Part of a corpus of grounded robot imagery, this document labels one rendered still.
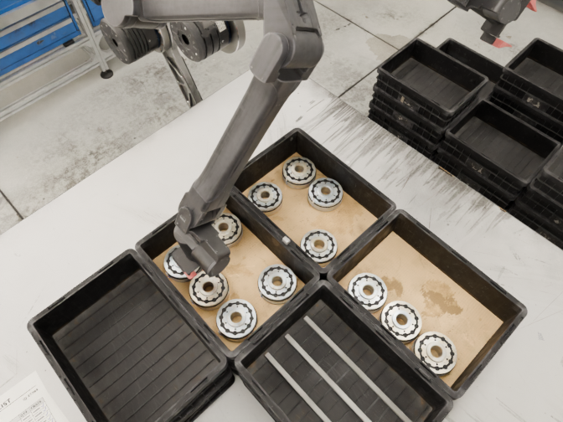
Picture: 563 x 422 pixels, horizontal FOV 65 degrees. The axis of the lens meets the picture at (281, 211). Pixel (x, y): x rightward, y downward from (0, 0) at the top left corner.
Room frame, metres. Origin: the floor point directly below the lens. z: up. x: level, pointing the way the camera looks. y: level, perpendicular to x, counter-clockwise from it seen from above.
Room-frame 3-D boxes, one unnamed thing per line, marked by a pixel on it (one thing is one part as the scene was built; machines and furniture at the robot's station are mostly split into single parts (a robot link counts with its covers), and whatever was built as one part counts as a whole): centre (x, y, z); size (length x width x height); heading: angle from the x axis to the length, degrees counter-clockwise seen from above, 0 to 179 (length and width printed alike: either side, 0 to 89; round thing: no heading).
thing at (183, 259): (0.44, 0.19, 1.07); 0.10 x 0.07 x 0.07; 132
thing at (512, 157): (1.25, -0.96, 0.31); 0.40 x 0.30 x 0.34; 45
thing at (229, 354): (0.47, 0.14, 0.92); 0.40 x 0.30 x 0.02; 43
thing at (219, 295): (0.43, 0.19, 0.86); 0.10 x 0.10 x 0.01
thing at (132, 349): (0.27, 0.36, 0.87); 0.40 x 0.30 x 0.11; 43
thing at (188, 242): (0.43, 0.19, 1.13); 0.07 x 0.06 x 0.07; 44
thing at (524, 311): (0.38, -0.35, 0.92); 0.40 x 0.30 x 0.02; 43
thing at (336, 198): (0.73, -0.13, 0.86); 0.10 x 0.10 x 0.01
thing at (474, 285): (0.38, -0.35, 0.87); 0.40 x 0.30 x 0.11; 43
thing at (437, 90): (1.53, -0.67, 0.37); 0.40 x 0.30 x 0.45; 45
